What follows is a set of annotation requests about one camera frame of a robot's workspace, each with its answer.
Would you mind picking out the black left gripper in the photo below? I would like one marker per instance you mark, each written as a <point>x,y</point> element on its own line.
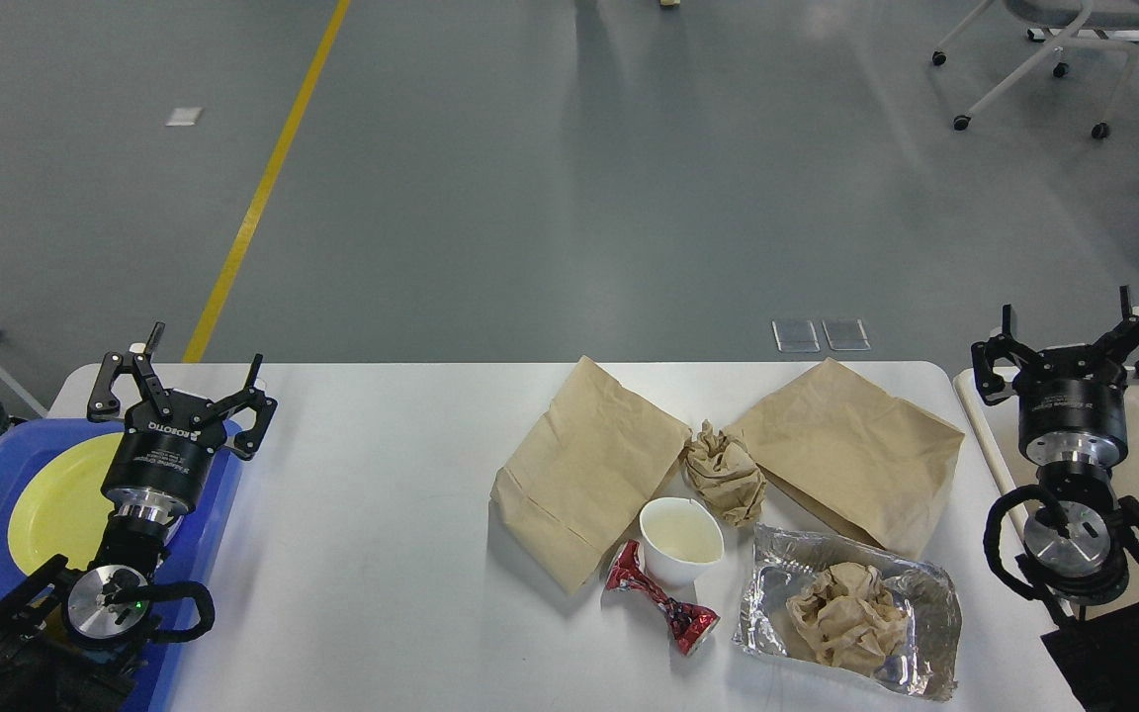
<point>159,465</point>

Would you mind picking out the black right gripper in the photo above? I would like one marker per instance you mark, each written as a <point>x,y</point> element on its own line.
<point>1072,415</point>

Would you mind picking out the yellow plastic plate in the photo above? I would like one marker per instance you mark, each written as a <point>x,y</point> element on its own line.
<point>62,510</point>

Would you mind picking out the large brown paper bag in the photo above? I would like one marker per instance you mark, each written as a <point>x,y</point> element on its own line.
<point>583,472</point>

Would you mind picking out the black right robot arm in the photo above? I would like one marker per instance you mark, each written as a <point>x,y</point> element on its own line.
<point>1067,540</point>

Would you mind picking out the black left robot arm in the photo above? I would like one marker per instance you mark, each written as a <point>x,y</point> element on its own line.
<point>73,639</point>

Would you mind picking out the blue plastic tray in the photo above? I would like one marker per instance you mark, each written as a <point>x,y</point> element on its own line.
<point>193,548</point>

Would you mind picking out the white office chair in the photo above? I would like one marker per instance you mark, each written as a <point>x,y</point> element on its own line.
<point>1088,25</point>

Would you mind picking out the crumpled brown paper on foil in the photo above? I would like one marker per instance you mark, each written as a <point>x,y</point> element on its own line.
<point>849,618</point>

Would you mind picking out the crumpled brown paper ball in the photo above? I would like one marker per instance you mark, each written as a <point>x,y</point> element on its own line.
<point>728,480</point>

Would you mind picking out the white paper cup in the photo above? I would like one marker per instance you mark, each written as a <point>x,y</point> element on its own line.
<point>680,540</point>

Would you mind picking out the crushed red can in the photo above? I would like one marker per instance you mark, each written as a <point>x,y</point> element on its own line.
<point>689,623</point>

